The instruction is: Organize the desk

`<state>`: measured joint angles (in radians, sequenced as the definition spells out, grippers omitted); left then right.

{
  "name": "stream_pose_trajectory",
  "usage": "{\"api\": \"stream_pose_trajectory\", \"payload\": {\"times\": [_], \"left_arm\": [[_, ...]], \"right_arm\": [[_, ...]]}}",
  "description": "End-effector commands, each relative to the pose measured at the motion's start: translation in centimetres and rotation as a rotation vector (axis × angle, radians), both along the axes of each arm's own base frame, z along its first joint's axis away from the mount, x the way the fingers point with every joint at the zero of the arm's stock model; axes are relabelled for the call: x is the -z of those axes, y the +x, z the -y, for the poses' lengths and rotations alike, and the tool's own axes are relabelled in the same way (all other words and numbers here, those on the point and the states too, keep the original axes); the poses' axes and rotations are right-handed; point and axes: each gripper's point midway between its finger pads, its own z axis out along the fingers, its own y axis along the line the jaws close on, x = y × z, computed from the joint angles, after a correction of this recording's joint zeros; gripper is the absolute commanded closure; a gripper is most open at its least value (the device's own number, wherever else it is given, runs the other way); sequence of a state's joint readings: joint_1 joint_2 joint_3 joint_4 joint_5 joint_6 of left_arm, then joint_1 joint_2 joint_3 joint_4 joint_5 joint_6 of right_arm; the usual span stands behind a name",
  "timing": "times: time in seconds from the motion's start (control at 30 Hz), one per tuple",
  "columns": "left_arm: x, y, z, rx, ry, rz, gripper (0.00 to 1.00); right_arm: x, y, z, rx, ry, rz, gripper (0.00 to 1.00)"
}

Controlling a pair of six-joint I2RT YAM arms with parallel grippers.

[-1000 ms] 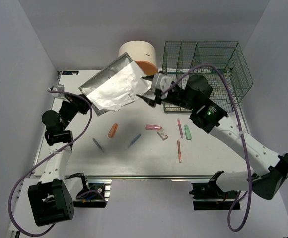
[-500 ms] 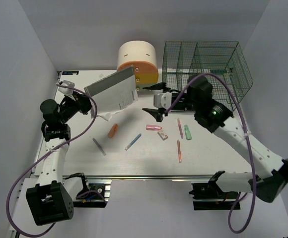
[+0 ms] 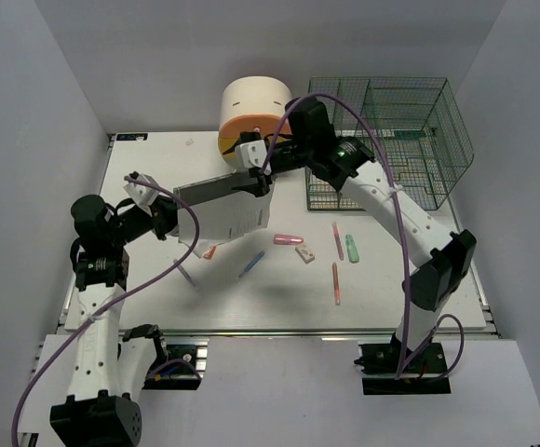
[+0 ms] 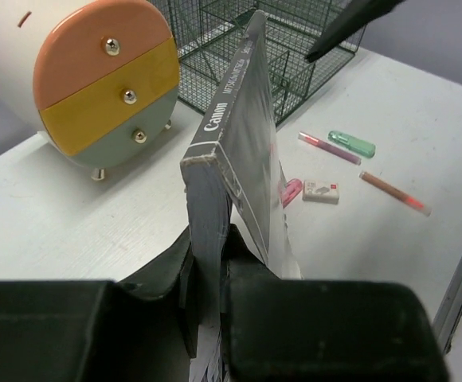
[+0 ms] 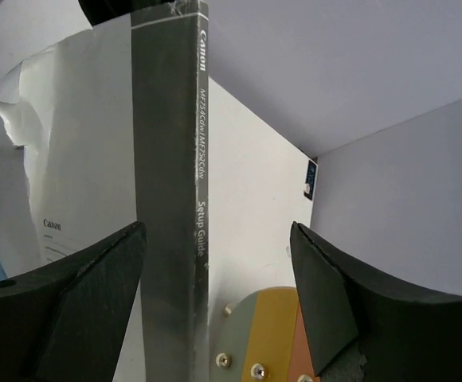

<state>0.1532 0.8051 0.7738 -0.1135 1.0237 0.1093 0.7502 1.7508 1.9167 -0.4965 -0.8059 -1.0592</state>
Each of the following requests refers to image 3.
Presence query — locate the green highlighter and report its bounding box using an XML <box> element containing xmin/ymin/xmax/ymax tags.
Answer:
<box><xmin>345</xmin><ymin>234</ymin><xmax>359</xmax><ymax>264</ymax></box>

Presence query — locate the blue pen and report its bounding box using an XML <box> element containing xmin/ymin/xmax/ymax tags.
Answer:
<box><xmin>237</xmin><ymin>251</ymin><xmax>265</xmax><ymax>280</ymax></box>

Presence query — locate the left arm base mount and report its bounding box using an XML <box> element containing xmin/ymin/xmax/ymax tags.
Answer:
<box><xmin>143</xmin><ymin>338</ymin><xmax>208</xmax><ymax>391</ymax></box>

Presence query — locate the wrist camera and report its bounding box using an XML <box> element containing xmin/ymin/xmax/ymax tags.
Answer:
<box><xmin>235</xmin><ymin>140</ymin><xmax>267</xmax><ymax>170</ymax></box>
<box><xmin>124</xmin><ymin>171</ymin><xmax>159</xmax><ymax>217</ymax></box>

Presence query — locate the purple pen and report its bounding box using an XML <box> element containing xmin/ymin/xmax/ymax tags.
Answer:
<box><xmin>173</xmin><ymin>259</ymin><xmax>199</xmax><ymax>291</ymax></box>

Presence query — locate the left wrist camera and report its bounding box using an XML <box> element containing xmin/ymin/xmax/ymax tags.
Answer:
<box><xmin>124</xmin><ymin>171</ymin><xmax>159</xmax><ymax>217</ymax></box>

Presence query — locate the pink highlighter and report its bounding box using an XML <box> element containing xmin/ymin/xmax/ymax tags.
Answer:
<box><xmin>273</xmin><ymin>234</ymin><xmax>304</xmax><ymax>246</ymax></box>

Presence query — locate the orange pen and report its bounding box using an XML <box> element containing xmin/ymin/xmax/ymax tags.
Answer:
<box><xmin>331</xmin><ymin>262</ymin><xmax>341</xmax><ymax>305</ymax></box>

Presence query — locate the pink pen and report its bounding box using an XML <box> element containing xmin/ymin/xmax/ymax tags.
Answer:
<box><xmin>331</xmin><ymin>222</ymin><xmax>344</xmax><ymax>261</ymax></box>

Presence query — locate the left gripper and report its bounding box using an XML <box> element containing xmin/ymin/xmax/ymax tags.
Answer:
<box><xmin>108</xmin><ymin>193</ymin><xmax>193</xmax><ymax>246</ymax></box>

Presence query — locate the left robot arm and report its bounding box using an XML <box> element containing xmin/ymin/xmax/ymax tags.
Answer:
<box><xmin>49</xmin><ymin>195</ymin><xmax>177</xmax><ymax>446</ymax></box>

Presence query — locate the round drawer storage box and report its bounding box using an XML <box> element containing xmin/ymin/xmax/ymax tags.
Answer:
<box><xmin>218</xmin><ymin>76</ymin><xmax>292</xmax><ymax>169</ymax></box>

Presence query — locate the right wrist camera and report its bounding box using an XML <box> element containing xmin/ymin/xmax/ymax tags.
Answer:
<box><xmin>235</xmin><ymin>140</ymin><xmax>267</xmax><ymax>170</ymax></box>

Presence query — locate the green wire mesh organizer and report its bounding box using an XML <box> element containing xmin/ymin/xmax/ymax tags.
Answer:
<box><xmin>308</xmin><ymin>76</ymin><xmax>474</xmax><ymax>211</ymax></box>

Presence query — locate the black label sticker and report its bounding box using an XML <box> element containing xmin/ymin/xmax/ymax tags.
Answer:
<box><xmin>115</xmin><ymin>133</ymin><xmax>148</xmax><ymax>142</ymax></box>

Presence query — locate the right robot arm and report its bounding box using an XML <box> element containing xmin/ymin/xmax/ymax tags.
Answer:
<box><xmin>222</xmin><ymin>95</ymin><xmax>477</xmax><ymax>372</ymax></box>

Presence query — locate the orange highlighter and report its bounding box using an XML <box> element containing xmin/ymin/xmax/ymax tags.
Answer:
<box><xmin>203</xmin><ymin>246</ymin><xmax>216</xmax><ymax>260</ymax></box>

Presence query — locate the white eraser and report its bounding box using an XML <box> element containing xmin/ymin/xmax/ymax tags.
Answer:
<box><xmin>295</xmin><ymin>243</ymin><xmax>315</xmax><ymax>264</ymax></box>

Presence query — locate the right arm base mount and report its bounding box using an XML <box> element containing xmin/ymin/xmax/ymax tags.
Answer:
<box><xmin>354</xmin><ymin>343</ymin><xmax>452</xmax><ymax>396</ymax></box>

